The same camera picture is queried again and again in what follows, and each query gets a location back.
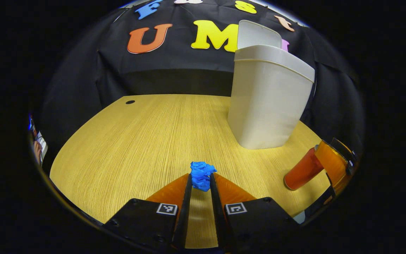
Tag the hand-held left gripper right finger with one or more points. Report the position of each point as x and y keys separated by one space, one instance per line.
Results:
x=218 y=215

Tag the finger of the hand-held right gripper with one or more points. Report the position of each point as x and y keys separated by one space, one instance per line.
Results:
x=321 y=208
x=333 y=164

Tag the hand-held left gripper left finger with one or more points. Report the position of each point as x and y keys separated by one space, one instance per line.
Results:
x=183 y=218

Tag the red pop can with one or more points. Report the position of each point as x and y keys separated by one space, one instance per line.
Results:
x=301 y=171

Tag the blue paper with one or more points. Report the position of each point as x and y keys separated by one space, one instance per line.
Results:
x=201 y=174

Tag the white desktop garbage bin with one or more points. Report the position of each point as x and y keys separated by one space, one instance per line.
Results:
x=266 y=106

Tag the black backdrop cloth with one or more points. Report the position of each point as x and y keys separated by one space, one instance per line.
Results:
x=174 y=63

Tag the white side table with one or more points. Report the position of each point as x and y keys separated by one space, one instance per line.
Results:
x=43 y=143

